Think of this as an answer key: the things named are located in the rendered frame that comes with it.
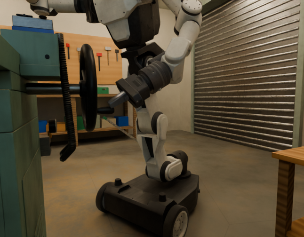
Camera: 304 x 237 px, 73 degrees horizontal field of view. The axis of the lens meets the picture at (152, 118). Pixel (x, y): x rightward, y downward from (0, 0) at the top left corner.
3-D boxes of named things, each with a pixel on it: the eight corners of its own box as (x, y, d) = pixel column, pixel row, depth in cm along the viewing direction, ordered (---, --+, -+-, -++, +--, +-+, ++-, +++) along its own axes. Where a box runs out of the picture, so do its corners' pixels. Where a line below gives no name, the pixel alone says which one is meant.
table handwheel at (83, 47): (91, 30, 70) (88, 98, 89) (23, 22, 63) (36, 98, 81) (105, 73, 51) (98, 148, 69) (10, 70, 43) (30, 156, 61)
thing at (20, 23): (53, 34, 57) (52, 13, 57) (7, 29, 53) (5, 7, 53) (55, 45, 69) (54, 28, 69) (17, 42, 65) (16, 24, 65)
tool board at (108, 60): (123, 84, 414) (121, 38, 405) (3, 82, 327) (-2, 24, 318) (122, 84, 418) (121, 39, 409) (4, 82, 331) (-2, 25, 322)
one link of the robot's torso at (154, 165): (155, 170, 154) (144, 110, 140) (178, 176, 142) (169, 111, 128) (142, 182, 142) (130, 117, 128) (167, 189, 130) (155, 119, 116)
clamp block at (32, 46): (59, 66, 58) (57, 33, 57) (2, 63, 52) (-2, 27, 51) (60, 72, 71) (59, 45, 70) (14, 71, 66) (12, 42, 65)
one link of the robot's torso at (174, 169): (160, 169, 159) (160, 153, 158) (182, 175, 147) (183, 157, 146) (143, 178, 143) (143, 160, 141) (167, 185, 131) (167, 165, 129)
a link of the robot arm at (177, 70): (164, 96, 70) (188, 80, 74) (164, 74, 61) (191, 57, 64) (144, 77, 75) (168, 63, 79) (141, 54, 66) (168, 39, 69)
